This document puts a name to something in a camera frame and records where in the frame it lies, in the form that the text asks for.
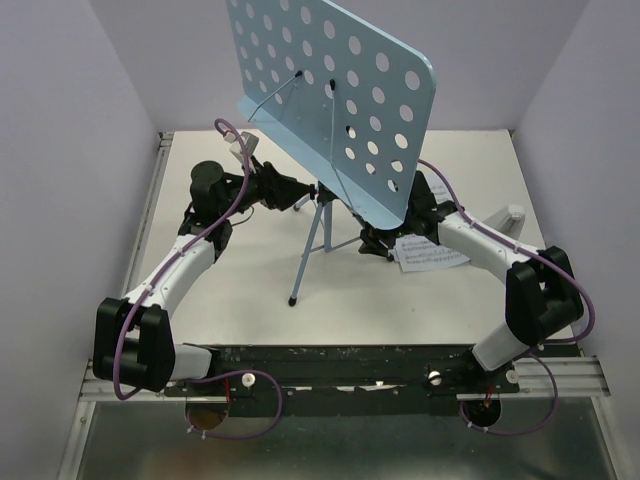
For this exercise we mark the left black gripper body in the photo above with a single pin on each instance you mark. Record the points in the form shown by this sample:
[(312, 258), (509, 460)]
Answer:
[(257, 190)]

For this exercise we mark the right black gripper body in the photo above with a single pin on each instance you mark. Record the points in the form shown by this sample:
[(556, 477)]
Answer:
[(371, 235)]

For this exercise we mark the light blue music stand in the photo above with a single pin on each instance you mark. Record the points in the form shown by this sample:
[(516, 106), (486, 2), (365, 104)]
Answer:
[(347, 101)]

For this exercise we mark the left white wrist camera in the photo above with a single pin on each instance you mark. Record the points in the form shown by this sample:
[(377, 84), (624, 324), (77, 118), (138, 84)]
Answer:
[(237, 148)]

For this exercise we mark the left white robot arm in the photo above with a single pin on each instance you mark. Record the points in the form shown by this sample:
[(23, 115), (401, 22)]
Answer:
[(133, 343)]

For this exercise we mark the sheet music page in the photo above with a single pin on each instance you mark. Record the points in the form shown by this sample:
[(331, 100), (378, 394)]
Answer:
[(418, 254), (440, 192)]

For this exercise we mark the aluminium frame rail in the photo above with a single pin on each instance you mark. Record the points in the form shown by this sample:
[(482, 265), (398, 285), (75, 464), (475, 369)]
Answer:
[(575, 377)]

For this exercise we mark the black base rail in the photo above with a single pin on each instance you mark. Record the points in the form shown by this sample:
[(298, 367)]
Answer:
[(331, 381)]

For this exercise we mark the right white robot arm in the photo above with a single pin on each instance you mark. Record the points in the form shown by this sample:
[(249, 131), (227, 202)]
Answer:
[(541, 295)]

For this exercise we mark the grey metronome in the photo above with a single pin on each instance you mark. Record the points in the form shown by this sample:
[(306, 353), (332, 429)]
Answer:
[(509, 220)]

